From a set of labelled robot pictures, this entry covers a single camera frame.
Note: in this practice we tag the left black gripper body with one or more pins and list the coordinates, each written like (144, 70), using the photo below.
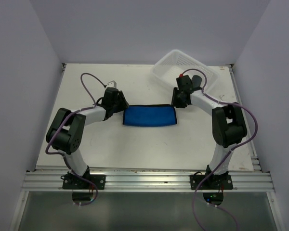
(115, 106)

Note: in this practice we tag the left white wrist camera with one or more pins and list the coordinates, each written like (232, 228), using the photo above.
(111, 84)

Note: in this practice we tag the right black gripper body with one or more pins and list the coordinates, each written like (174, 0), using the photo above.
(177, 101)

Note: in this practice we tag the purple and black towel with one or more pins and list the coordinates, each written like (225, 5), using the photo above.
(196, 81)

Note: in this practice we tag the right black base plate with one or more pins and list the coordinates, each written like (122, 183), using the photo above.
(215, 182)

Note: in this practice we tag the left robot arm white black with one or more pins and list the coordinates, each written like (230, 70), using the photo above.
(66, 130)

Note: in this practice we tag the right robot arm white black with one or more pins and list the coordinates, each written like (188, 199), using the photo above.
(228, 124)

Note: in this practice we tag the blue and black towel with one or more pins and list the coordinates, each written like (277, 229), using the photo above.
(155, 115)

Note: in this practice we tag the aluminium mounting rail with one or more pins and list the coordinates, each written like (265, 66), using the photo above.
(50, 179)

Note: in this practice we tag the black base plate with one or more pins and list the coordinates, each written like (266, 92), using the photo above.
(72, 182)
(215, 182)

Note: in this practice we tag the white plastic mesh basket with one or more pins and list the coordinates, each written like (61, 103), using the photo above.
(168, 68)

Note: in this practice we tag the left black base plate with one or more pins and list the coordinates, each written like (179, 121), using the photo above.
(72, 182)

